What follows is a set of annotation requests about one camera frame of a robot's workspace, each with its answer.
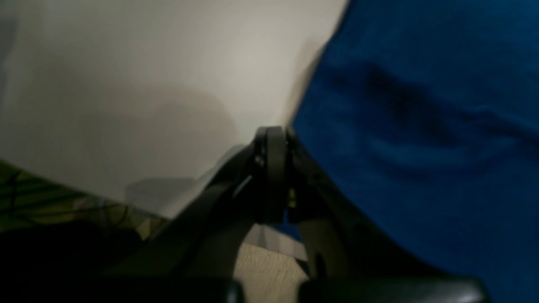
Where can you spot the dark blue t-shirt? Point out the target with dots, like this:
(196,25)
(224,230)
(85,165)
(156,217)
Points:
(424,113)

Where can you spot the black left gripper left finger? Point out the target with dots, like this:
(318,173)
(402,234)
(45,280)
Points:
(192,259)

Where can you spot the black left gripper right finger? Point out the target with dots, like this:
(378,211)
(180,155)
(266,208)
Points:
(348,254)

